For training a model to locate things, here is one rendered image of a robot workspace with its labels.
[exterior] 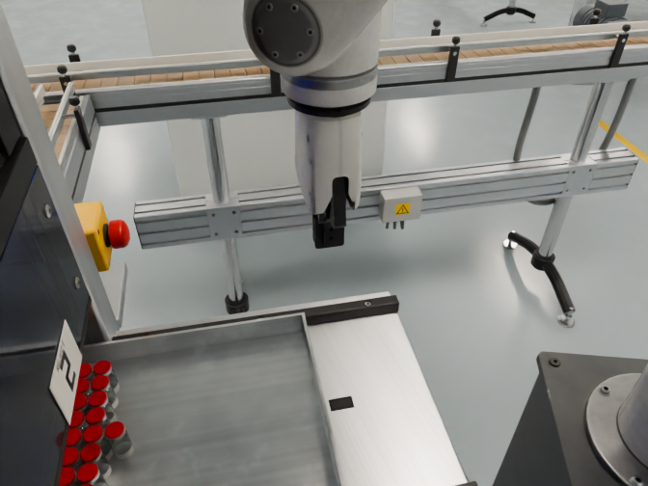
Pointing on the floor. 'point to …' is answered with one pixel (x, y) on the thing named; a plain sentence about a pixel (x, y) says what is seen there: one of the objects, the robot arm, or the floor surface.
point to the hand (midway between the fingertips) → (328, 229)
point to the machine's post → (20, 92)
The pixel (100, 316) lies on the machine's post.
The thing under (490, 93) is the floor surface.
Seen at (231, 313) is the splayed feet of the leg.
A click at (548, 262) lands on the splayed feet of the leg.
